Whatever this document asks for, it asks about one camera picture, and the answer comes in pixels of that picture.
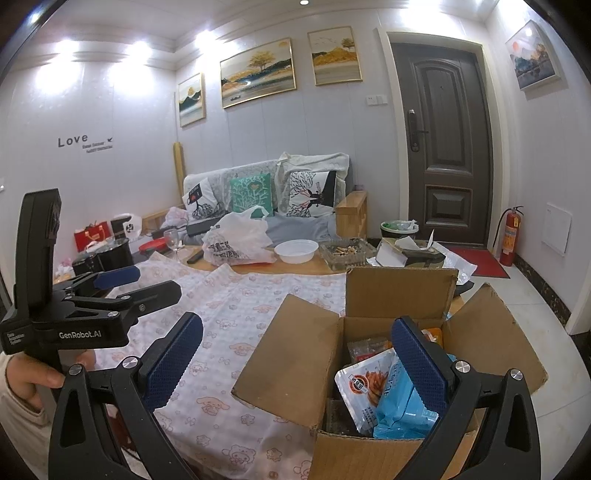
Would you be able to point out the white tree print cushion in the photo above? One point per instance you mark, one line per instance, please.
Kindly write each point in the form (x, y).
(198, 198)
(309, 194)

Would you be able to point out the glass ashtray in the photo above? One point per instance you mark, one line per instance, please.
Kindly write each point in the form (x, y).
(346, 254)

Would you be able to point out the wine glass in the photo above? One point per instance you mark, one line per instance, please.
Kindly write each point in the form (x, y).
(173, 237)

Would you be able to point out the white wall panel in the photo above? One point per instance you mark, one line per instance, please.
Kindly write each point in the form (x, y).
(556, 228)

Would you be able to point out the trash bin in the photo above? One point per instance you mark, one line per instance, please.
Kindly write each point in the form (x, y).
(397, 230)

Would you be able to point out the pink plastic bag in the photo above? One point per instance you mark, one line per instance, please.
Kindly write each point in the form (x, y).
(175, 216)

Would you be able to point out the wooden post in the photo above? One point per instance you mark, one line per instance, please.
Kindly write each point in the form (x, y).
(179, 175)

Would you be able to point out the black flat case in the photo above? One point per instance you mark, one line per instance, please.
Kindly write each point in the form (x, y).
(203, 227)

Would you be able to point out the dark tissue box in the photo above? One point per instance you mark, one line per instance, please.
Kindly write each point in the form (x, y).
(425, 257)

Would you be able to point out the small gold framed painting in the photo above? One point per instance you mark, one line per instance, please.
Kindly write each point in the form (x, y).
(190, 99)

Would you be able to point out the clear reddish snack packet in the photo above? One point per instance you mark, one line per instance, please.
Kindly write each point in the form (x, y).
(369, 349)

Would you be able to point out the white light switch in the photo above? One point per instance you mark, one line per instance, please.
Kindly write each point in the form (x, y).
(376, 99)

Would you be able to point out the white plastic bag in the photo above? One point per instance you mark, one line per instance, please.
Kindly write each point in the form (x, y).
(235, 244)

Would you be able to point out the person's left forearm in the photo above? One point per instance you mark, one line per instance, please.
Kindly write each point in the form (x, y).
(23, 438)

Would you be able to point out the white black printed bag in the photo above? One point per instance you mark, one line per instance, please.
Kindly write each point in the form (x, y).
(131, 226)

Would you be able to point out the dark brown door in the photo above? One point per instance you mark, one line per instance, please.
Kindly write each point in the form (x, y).
(443, 138)

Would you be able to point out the cardboard box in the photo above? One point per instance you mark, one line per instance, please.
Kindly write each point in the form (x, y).
(295, 360)

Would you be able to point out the red doormat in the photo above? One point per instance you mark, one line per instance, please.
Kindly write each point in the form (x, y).
(480, 261)

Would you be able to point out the orange snack packet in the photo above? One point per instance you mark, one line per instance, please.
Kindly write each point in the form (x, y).
(432, 336)

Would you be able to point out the square gold framed painting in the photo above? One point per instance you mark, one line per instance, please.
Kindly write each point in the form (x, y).
(334, 55)

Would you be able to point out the red fire extinguisher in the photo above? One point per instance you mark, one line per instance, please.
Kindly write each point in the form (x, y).
(508, 240)

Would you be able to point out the teal cushion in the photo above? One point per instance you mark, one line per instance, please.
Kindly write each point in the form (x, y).
(249, 194)

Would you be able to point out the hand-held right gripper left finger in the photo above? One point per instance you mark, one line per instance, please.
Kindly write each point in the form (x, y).
(171, 360)

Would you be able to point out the black remote control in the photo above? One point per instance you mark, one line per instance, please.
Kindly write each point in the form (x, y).
(194, 257)

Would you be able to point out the silver framed painting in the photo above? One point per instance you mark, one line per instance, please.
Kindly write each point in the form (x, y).
(533, 55)

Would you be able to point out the black wall decal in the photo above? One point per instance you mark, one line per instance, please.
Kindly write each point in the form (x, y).
(74, 141)

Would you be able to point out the white red snack packet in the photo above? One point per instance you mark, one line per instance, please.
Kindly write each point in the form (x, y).
(364, 387)

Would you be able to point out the black pot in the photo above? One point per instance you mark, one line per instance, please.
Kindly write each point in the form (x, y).
(111, 256)

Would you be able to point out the red flat tray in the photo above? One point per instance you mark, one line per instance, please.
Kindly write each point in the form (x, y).
(152, 246)

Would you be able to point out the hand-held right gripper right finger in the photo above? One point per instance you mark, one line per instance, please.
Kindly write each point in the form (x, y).
(420, 364)

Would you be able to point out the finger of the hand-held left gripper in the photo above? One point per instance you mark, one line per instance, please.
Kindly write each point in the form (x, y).
(157, 293)
(120, 276)

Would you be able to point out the white plastic bowl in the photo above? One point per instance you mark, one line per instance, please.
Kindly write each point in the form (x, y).
(295, 251)

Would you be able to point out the person's left hand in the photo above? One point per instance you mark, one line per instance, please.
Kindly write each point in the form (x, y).
(27, 374)

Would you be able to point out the wooden sofa grey seat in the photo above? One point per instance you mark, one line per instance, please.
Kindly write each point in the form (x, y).
(300, 228)

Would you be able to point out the pink printed tablecloth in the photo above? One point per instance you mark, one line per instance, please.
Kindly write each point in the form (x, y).
(231, 295)

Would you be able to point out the red gift bag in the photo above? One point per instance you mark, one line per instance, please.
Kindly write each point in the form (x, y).
(92, 237)

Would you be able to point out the wide gold framed painting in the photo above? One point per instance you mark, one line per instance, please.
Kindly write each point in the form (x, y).
(256, 74)

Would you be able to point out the light blue snack packet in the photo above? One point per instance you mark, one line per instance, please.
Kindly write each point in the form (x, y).
(401, 406)

